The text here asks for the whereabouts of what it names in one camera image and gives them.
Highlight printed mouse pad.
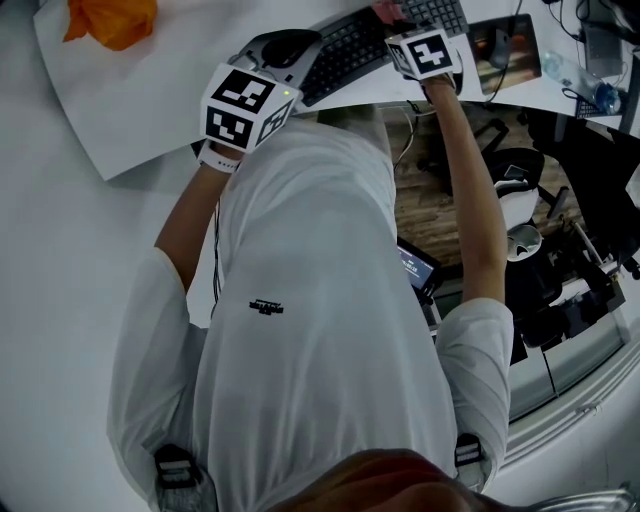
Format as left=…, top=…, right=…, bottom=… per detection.
left=467, top=13, right=544, bottom=97

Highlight grey computer mouse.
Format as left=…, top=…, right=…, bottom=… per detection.
left=487, top=27, right=512, bottom=70

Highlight person's face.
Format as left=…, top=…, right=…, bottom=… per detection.
left=294, top=448, right=491, bottom=512

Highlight white wristband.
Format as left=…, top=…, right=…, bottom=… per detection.
left=196, top=142, right=241, bottom=174

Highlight black strap buckle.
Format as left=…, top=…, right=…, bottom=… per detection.
left=453, top=433, right=484, bottom=466
left=153, top=444, right=199, bottom=489

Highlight black office chair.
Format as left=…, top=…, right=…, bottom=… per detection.
left=487, top=147, right=571, bottom=311

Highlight orange plastic bag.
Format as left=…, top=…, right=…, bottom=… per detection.
left=62, top=0, right=159, bottom=51

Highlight person's right forearm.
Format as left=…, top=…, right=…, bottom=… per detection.
left=424, top=74, right=506, bottom=306

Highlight person's grey trousers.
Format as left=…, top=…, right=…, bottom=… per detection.
left=317, top=104, right=389, bottom=146

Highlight pink knitted cloth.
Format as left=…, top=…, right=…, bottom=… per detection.
left=374, top=0, right=409, bottom=25

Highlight clear water bottle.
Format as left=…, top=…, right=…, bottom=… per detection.
left=542, top=49, right=624, bottom=115

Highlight person's left forearm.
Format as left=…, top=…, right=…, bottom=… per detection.
left=153, top=159, right=241, bottom=296

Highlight black keyboard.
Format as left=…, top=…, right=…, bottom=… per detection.
left=297, top=0, right=471, bottom=109

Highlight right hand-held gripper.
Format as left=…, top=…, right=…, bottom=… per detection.
left=384, top=28, right=466, bottom=81

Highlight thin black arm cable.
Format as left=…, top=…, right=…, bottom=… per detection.
left=209, top=197, right=224, bottom=306

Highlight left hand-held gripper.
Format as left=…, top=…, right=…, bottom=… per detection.
left=199, top=28, right=324, bottom=154

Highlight black hanging cable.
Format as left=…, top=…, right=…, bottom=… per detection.
left=394, top=99, right=436, bottom=166

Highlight black phone with lit screen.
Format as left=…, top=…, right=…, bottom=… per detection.
left=396, top=237, right=441, bottom=301

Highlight person's white shirt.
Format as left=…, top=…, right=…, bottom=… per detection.
left=106, top=117, right=515, bottom=512

